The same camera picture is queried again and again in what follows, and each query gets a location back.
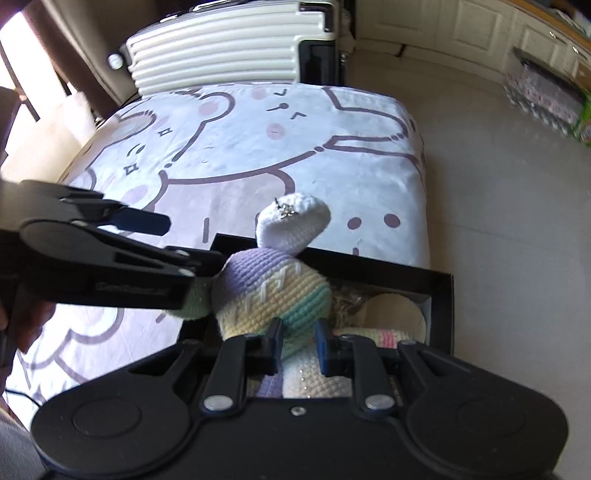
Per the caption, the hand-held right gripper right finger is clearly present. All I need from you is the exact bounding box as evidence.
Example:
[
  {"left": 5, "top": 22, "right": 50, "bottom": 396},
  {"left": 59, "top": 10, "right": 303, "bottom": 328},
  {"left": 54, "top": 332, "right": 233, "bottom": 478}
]
[{"left": 315, "top": 322, "right": 446, "bottom": 412}]

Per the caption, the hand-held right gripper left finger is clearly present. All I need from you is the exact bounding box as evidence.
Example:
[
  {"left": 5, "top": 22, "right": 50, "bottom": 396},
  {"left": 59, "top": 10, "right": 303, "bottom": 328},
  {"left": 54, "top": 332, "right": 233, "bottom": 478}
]
[{"left": 154, "top": 318, "right": 284, "bottom": 413}]

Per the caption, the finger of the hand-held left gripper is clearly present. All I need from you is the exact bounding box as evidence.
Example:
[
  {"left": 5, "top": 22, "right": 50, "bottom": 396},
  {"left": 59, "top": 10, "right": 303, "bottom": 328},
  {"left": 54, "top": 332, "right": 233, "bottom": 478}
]
[
  {"left": 59, "top": 196, "right": 173, "bottom": 237},
  {"left": 112, "top": 244, "right": 226, "bottom": 280}
]

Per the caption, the clear bag of rubber bands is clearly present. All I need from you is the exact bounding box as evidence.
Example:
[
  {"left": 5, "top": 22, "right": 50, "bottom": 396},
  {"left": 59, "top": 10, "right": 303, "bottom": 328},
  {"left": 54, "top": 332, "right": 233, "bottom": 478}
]
[{"left": 330, "top": 285, "right": 371, "bottom": 325}]

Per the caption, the pastel crochet bunny toy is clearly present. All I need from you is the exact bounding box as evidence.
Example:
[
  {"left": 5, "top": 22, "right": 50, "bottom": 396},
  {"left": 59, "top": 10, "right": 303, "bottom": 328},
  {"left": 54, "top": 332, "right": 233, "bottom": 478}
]
[{"left": 168, "top": 193, "right": 431, "bottom": 398}]

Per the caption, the round wooden disc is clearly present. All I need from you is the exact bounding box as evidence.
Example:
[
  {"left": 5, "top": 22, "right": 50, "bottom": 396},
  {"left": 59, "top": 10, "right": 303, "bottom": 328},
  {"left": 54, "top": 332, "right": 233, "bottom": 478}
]
[{"left": 364, "top": 292, "right": 428, "bottom": 332}]

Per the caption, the black cardboard box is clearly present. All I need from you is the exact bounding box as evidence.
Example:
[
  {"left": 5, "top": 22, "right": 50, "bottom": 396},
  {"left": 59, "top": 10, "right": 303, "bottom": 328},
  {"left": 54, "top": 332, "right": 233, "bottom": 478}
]
[{"left": 177, "top": 233, "right": 456, "bottom": 398}]

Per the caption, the person's left hand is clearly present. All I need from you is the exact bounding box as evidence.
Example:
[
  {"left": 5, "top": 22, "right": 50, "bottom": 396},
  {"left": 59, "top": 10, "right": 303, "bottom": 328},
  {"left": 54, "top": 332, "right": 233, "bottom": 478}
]
[{"left": 0, "top": 300, "right": 57, "bottom": 354}]

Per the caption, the cartoon printed bed sheet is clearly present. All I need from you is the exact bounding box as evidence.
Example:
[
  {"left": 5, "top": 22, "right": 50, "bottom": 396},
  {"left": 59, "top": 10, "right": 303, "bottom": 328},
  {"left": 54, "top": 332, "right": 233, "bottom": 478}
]
[{"left": 9, "top": 83, "right": 431, "bottom": 403}]

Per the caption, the brown curtain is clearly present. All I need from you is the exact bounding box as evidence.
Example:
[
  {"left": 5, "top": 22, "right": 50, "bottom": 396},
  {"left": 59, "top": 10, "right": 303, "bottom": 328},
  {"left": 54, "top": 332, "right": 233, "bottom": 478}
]
[{"left": 0, "top": 0, "right": 136, "bottom": 121}]

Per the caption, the cream ribbed suitcase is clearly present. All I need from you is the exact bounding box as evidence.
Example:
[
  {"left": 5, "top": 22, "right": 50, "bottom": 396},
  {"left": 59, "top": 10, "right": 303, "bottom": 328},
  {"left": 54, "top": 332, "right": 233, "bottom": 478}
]
[{"left": 107, "top": 0, "right": 348, "bottom": 99}]

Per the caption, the person's grey clothing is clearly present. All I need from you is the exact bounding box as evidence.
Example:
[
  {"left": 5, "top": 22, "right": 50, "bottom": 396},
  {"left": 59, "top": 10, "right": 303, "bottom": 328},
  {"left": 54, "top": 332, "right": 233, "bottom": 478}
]
[{"left": 0, "top": 405, "right": 49, "bottom": 480}]

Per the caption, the pack of water bottles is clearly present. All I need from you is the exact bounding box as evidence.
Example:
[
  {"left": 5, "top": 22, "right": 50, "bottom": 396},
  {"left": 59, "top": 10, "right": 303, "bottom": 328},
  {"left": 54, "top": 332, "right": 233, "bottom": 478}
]
[{"left": 502, "top": 46, "right": 586, "bottom": 136}]

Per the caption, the green drink carton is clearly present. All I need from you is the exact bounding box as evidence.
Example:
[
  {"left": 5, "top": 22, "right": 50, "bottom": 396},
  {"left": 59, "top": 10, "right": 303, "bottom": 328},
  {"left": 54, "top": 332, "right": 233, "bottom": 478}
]
[{"left": 573, "top": 88, "right": 591, "bottom": 148}]

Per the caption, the cream cabinet row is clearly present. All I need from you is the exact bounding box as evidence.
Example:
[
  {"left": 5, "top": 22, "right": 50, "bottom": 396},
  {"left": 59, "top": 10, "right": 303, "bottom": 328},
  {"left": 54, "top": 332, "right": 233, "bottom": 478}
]
[{"left": 355, "top": 0, "right": 591, "bottom": 89}]

